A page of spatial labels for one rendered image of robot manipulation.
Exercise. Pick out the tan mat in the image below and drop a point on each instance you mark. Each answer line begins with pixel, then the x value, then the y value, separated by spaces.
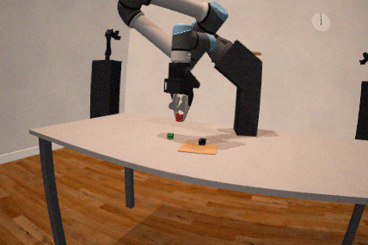
pixel 209 149

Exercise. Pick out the red die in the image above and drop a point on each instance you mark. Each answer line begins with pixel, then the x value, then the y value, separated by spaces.
pixel 179 117

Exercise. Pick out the green die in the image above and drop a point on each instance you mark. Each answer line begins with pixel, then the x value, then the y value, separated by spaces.
pixel 170 135

